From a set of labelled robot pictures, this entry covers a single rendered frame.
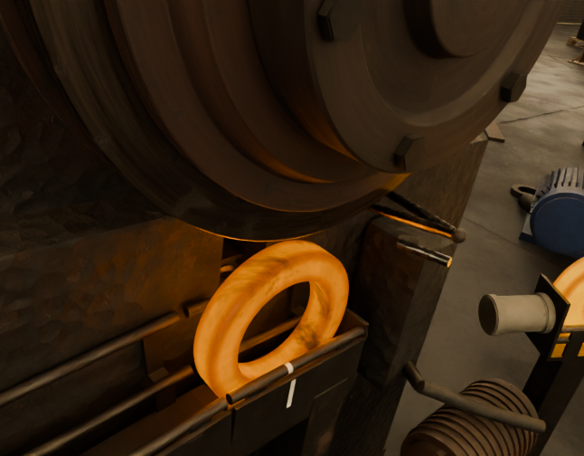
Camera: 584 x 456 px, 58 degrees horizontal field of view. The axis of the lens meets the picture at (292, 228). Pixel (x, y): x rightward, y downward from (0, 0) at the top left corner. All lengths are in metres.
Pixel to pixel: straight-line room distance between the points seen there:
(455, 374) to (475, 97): 1.42
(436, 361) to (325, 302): 1.22
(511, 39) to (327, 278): 0.28
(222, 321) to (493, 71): 0.30
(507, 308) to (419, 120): 0.50
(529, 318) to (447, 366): 0.97
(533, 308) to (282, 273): 0.45
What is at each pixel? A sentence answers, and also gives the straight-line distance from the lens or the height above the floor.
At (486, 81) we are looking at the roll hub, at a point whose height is 1.03.
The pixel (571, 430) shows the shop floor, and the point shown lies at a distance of 1.80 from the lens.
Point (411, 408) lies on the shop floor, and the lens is 1.61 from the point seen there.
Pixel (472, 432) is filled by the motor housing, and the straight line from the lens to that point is 0.84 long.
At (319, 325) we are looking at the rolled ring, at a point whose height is 0.73.
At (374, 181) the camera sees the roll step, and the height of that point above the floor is 0.93.
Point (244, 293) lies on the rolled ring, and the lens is 0.48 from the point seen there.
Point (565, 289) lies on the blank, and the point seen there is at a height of 0.72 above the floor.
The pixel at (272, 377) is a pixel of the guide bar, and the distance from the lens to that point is 0.56.
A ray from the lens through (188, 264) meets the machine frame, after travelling 0.54.
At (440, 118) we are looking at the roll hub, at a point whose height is 1.01.
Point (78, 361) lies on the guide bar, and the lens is 0.52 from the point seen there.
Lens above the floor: 1.11
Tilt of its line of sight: 29 degrees down
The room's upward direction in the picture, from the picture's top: 9 degrees clockwise
